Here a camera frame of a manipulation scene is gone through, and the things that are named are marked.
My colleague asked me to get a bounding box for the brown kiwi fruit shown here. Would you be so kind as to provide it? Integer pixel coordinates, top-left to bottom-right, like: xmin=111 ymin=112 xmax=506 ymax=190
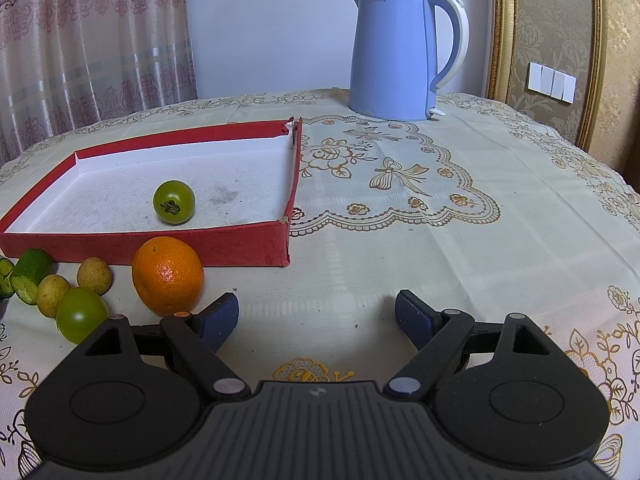
xmin=36 ymin=274 xmax=72 ymax=318

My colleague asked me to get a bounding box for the cream embroidered tablecloth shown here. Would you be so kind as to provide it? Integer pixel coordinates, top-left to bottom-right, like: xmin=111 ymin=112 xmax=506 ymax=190
xmin=0 ymin=87 xmax=640 ymax=480

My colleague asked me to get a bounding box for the beige patterned curtain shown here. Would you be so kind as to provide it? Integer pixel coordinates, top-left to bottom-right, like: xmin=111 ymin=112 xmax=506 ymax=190
xmin=0 ymin=0 xmax=198 ymax=161

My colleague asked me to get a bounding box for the orange tangerine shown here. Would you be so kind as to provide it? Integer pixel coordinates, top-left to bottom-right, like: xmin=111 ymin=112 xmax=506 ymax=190
xmin=131 ymin=236 xmax=205 ymax=316

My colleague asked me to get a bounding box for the short cucumber piece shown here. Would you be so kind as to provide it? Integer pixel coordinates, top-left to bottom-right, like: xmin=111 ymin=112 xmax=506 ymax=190
xmin=10 ymin=248 xmax=55 ymax=306

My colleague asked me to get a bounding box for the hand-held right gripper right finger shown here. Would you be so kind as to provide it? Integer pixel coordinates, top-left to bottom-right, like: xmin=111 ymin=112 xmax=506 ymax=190
xmin=385 ymin=289 xmax=565 ymax=396

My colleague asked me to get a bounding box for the red cardboard box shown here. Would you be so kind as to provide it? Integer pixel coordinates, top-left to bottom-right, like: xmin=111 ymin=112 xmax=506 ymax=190
xmin=0 ymin=117 xmax=304 ymax=267

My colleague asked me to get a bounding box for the tapered cucumber piece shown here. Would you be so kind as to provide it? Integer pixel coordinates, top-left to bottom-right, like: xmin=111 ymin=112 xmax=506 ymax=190
xmin=0 ymin=257 xmax=15 ymax=298

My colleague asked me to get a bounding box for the light green round fruit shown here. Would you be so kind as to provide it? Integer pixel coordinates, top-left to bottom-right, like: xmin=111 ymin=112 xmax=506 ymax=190
xmin=56 ymin=287 xmax=110 ymax=345

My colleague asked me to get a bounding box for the light blue electric kettle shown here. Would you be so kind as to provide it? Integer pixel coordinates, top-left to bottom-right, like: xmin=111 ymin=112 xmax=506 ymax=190
xmin=348 ymin=0 xmax=471 ymax=122

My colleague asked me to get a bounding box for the white wall switch panel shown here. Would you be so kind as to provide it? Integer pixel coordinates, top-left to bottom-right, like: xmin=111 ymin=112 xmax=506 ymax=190
xmin=527 ymin=60 xmax=577 ymax=103

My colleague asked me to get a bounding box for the dark green round fruit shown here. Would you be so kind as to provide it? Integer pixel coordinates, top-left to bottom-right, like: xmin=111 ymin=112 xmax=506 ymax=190
xmin=152 ymin=180 xmax=196 ymax=225

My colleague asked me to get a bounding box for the brown longan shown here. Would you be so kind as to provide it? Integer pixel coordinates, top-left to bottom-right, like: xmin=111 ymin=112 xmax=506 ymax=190
xmin=76 ymin=257 xmax=112 ymax=296

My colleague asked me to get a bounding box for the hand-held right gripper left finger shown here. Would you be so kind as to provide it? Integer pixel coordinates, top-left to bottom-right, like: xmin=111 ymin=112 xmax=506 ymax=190
xmin=75 ymin=291 xmax=252 ymax=402

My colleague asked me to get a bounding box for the gold wall frame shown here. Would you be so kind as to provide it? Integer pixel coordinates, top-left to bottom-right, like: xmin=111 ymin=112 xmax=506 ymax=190
xmin=487 ymin=0 xmax=608 ymax=151

